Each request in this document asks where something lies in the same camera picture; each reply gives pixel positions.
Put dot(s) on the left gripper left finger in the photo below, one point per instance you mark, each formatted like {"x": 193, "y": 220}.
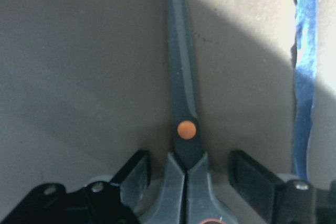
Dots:
{"x": 133, "y": 179}

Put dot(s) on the orange handled scissors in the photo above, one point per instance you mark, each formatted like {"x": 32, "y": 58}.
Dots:
{"x": 186, "y": 194}

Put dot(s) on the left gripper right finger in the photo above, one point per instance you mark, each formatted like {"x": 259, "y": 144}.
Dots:
{"x": 256, "y": 185}

